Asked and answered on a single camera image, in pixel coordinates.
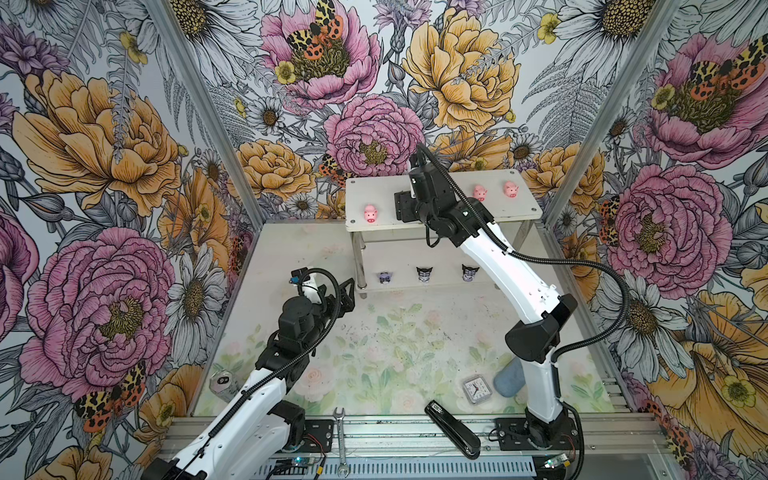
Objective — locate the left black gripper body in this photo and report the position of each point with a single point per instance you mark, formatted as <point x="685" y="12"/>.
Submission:
<point x="323" y="312"/>

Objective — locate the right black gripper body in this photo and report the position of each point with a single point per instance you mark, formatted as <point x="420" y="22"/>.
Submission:
<point x="414" y="208"/>

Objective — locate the pink toy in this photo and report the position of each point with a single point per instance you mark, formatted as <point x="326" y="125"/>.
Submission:
<point x="480" y="193"/>
<point x="510" y="189"/>
<point x="370" y="214"/>

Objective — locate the black white kuromi toy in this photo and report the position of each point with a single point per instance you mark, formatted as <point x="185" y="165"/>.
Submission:
<point x="424" y="274"/>

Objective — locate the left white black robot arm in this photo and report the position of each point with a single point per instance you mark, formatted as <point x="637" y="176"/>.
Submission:
<point x="259" y="422"/>

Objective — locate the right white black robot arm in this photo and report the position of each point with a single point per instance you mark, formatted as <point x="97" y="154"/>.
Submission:
<point x="543" y="311"/>

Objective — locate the white two-tier shelf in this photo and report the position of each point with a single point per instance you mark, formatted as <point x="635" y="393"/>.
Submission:
<point x="402" y="229"/>

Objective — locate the silver drink can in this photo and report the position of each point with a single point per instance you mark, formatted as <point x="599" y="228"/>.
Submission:
<point x="224" y="385"/>

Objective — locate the green circuit board left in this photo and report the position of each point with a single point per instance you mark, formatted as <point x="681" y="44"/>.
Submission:
<point x="304" y="463"/>

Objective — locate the green circuit board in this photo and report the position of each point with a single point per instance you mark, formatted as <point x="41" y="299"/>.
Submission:
<point x="304" y="463"/>
<point x="555" y="462"/>

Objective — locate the silver wrench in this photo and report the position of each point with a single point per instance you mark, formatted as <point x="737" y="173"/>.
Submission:
<point x="343" y="468"/>

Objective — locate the small square white clock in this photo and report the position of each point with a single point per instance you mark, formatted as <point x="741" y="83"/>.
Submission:
<point x="477" y="390"/>

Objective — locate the black stapler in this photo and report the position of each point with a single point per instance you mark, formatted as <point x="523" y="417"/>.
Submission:
<point x="461" y="436"/>

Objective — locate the green circuit board right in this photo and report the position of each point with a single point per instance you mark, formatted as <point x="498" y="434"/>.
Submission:
<point x="555" y="462"/>

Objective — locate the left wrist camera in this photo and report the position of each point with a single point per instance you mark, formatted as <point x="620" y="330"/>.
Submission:
<point x="306" y="285"/>

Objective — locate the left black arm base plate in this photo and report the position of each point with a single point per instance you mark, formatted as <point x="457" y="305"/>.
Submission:
<point x="318" y="436"/>

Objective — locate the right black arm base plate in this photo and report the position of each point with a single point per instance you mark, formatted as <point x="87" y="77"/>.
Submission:
<point x="523" y="434"/>

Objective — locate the aluminium front rail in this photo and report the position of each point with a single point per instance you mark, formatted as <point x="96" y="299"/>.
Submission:
<point x="617" y="446"/>

